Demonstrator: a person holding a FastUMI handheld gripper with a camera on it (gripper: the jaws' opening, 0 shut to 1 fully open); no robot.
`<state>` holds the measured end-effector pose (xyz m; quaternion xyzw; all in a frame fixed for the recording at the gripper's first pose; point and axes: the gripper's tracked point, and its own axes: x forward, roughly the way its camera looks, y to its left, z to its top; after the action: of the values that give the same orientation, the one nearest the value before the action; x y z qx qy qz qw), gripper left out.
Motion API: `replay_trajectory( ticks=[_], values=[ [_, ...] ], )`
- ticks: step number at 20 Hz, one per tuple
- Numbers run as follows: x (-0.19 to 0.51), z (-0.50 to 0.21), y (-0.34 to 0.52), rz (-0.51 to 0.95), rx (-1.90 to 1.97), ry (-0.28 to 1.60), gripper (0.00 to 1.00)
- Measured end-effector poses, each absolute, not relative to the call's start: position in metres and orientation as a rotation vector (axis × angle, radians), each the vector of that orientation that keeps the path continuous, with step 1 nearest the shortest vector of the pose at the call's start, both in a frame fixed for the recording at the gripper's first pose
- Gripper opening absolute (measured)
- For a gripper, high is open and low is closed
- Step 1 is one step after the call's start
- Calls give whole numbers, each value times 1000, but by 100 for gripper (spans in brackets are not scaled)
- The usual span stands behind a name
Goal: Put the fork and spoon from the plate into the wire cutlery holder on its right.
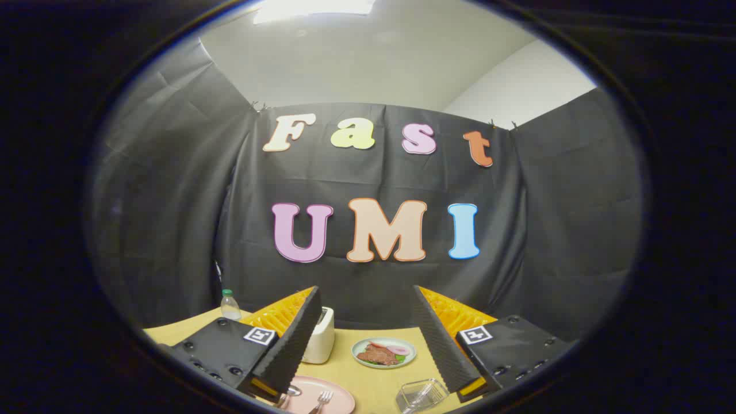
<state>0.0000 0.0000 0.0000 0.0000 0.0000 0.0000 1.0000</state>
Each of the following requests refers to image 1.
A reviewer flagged spoon with wooden handle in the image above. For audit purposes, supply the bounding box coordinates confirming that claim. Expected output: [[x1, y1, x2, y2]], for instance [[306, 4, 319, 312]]
[[277, 385, 302, 410]]

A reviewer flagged pale green food plate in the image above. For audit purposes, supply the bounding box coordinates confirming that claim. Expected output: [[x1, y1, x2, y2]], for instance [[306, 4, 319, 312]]
[[352, 337, 417, 369]]

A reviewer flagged clear plastic water bottle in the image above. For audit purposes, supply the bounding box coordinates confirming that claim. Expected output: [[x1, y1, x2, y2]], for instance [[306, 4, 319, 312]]
[[221, 289, 242, 321]]

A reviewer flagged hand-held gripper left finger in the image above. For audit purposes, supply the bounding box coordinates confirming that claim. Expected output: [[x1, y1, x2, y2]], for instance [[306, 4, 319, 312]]
[[156, 286, 323, 403]]

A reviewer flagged brown steak piece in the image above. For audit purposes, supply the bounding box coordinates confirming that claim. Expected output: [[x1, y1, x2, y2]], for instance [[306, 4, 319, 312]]
[[356, 344, 398, 366]]

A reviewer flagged cream white toaster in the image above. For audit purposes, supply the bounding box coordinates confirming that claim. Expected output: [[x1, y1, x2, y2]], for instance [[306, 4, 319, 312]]
[[302, 306, 336, 365]]

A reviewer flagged pink round plate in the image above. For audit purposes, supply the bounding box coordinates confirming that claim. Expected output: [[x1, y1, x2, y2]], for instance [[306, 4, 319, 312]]
[[276, 375, 356, 414]]

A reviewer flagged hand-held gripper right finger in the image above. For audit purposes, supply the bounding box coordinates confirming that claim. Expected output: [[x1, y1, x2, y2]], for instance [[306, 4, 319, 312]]
[[412, 285, 578, 403]]

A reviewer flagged clear plastic drainer box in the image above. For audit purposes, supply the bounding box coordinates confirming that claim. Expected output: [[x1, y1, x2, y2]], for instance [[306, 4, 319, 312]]
[[396, 378, 450, 413]]

